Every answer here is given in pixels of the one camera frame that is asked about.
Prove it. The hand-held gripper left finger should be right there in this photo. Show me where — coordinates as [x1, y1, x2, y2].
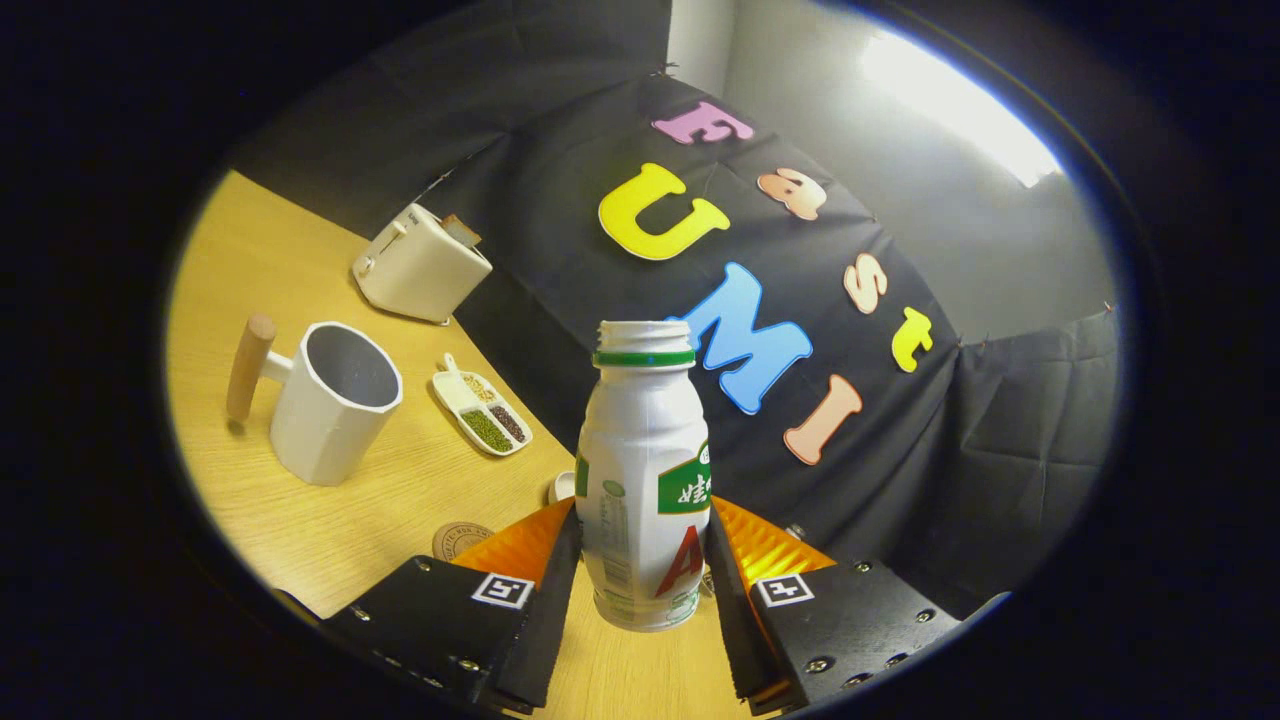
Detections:
[320, 498, 584, 716]

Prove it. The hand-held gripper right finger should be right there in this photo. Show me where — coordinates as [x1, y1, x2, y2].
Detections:
[703, 495, 971, 716]

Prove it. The round wooden coaster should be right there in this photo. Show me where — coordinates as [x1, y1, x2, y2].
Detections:
[432, 521, 496, 563]

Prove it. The white juice bottle green label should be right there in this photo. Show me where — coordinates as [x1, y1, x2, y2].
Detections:
[575, 320, 713, 633]

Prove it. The white cup with wooden handle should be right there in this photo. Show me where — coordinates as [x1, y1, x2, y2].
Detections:
[226, 313, 405, 488]

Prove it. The white divided dish with beans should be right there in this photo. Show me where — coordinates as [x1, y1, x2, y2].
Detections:
[431, 352, 534, 458]

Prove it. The wooden table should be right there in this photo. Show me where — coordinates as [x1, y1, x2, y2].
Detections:
[165, 170, 761, 720]

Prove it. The white toaster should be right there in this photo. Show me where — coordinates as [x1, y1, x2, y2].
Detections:
[352, 203, 494, 325]

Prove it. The black backdrop cloth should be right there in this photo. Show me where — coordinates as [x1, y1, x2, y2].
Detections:
[230, 0, 1121, 621]

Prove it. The ceiling light panel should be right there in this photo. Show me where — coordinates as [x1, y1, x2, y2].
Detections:
[860, 30, 1063, 189]

